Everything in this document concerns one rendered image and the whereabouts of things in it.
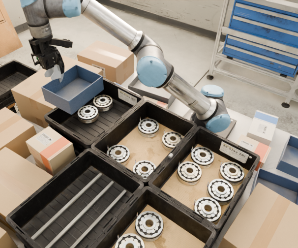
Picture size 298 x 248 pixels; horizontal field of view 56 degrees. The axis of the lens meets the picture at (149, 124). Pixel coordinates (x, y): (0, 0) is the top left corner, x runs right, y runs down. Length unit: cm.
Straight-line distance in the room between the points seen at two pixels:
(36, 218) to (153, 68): 72
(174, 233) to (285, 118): 213
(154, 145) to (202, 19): 290
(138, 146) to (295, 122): 199
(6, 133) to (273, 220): 120
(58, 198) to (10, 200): 18
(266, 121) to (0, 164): 131
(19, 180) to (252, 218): 92
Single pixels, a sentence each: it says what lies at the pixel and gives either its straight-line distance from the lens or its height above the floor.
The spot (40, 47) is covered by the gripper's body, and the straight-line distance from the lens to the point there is 114.
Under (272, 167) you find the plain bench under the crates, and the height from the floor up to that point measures 70.
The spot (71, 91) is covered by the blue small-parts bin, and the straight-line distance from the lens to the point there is 126.
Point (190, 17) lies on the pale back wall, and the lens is 411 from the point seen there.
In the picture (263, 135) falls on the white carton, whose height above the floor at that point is 79.
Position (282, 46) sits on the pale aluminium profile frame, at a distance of 285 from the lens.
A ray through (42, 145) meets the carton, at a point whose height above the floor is 93.
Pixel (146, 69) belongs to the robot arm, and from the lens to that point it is 111.
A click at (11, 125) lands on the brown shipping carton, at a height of 86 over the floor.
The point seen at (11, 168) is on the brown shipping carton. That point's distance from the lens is 132.
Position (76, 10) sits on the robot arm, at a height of 143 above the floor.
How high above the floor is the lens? 183
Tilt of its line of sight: 45 degrees down
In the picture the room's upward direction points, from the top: 2 degrees clockwise
